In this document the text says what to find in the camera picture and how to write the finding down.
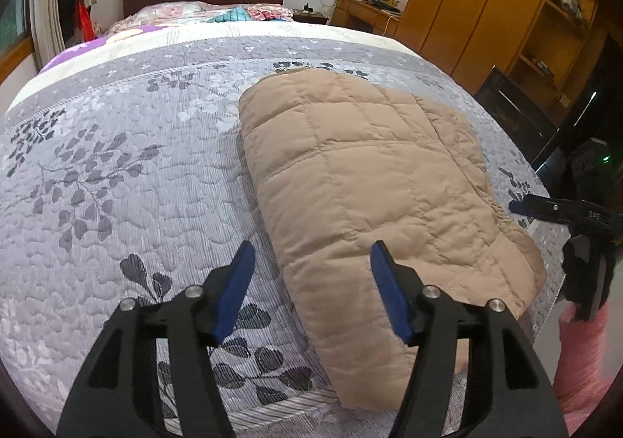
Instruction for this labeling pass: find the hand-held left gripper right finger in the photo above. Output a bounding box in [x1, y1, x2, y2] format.
[370, 239, 570, 438]

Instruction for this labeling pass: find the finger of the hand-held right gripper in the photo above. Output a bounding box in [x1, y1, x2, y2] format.
[509, 193, 577, 225]

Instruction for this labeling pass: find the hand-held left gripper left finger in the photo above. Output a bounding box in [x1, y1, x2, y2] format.
[56, 240, 257, 438]

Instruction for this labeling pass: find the beige quilted jacket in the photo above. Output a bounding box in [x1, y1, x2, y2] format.
[238, 67, 548, 412]

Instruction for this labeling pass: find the person's right forearm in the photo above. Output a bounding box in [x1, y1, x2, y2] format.
[552, 306, 614, 419]

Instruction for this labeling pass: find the person's right hand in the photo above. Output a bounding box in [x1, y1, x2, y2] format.
[561, 234, 618, 322]

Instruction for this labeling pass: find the black chair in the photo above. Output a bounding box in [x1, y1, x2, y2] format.
[474, 65, 565, 171]

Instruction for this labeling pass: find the open wooden shelf cabinet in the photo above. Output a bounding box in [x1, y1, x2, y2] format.
[506, 0, 614, 113]

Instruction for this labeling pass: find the grey floral quilt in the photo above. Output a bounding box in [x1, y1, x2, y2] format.
[0, 24, 570, 438]

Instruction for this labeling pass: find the wooden wardrobe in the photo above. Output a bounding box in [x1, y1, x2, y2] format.
[394, 0, 560, 88]

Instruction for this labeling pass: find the wooden desk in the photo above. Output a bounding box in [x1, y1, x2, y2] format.
[331, 0, 405, 37]

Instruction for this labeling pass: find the teal cloth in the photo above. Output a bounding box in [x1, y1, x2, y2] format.
[204, 6, 254, 25]

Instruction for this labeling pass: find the purple floral bedsheet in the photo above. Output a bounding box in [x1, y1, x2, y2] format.
[38, 24, 171, 75]

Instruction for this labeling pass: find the dark nightstand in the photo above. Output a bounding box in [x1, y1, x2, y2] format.
[292, 10, 332, 27]

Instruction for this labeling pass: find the pink floral blanket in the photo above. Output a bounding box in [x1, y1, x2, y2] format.
[104, 1, 297, 35]

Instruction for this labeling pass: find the red bag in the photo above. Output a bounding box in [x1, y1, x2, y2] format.
[75, 0, 95, 42]

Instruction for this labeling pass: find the wooden framed window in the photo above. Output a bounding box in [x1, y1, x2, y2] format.
[0, 0, 36, 74]

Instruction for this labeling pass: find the beige curtain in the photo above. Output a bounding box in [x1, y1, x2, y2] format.
[29, 0, 66, 66]

